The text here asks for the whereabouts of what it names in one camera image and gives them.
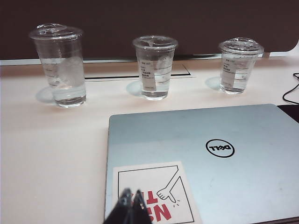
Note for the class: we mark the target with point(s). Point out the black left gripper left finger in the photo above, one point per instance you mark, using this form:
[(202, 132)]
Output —
[(121, 210)]

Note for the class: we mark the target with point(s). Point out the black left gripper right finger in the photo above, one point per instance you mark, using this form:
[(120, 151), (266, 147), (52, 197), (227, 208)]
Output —
[(139, 210)]

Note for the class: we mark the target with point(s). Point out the clear plastic cup with label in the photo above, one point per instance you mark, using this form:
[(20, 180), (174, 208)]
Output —
[(238, 67), (155, 70)]

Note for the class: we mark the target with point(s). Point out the silver Dell laptop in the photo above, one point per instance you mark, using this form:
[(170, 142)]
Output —
[(233, 175)]

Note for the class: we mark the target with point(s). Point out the clear cup with Starbucks logo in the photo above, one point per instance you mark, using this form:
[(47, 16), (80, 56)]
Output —
[(59, 70)]

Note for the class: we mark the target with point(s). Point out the black mouse pad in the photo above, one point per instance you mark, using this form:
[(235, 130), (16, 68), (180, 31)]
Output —
[(290, 112)]

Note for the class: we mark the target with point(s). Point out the brown desk divider panel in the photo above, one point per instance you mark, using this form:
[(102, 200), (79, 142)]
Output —
[(149, 21)]

